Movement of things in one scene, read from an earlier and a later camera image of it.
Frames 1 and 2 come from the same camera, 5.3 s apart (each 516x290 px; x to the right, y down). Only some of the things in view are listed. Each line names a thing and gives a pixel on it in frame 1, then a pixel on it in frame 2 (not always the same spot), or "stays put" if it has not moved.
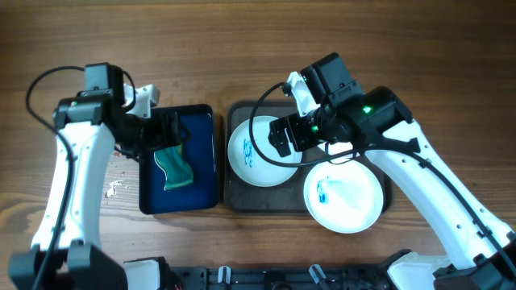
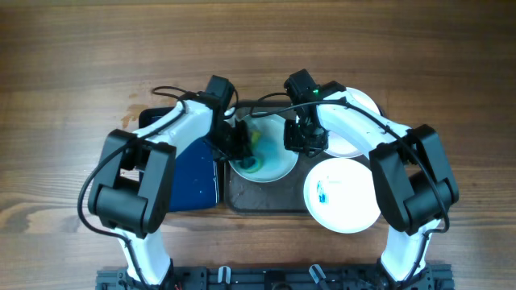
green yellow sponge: [173, 162] to [256, 137]
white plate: [343, 198] stays put
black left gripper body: [145, 136] to [233, 146]
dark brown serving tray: [286, 197] stays put
